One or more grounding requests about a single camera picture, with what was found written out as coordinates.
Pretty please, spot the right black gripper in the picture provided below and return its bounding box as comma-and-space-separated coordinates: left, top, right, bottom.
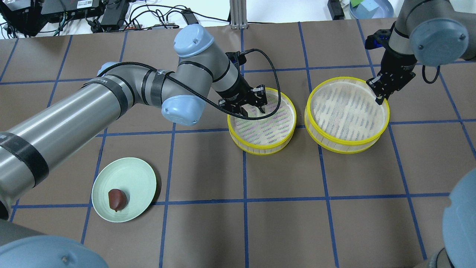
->
367, 52, 416, 105

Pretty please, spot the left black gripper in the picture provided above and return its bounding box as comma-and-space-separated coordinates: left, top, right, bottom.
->
218, 80, 268, 119

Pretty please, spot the yellow steamer layer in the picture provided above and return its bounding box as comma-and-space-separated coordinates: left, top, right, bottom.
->
304, 77, 390, 154
227, 87, 296, 155

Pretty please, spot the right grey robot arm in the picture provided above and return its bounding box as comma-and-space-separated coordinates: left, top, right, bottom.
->
364, 0, 476, 268

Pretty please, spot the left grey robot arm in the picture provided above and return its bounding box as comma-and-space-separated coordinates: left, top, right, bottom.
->
0, 24, 267, 268

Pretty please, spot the blue plate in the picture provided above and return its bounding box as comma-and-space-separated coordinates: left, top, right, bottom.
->
349, 0, 394, 20

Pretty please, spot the blue cube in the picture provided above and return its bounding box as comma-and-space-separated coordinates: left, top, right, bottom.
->
359, 0, 379, 12

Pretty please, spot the green cube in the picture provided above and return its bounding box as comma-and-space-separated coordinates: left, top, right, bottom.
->
350, 0, 363, 7

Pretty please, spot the light green plate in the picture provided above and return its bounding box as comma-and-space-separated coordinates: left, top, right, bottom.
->
91, 157, 157, 223

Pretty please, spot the black power brick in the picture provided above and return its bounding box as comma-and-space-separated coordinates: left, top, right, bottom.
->
100, 0, 129, 32

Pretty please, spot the dark red bun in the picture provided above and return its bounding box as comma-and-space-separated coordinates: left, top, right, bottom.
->
108, 188, 128, 212

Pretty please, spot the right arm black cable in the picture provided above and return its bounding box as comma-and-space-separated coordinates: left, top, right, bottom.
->
422, 65, 441, 84

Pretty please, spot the aluminium frame post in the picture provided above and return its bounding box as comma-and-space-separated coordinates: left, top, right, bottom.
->
229, 0, 248, 29

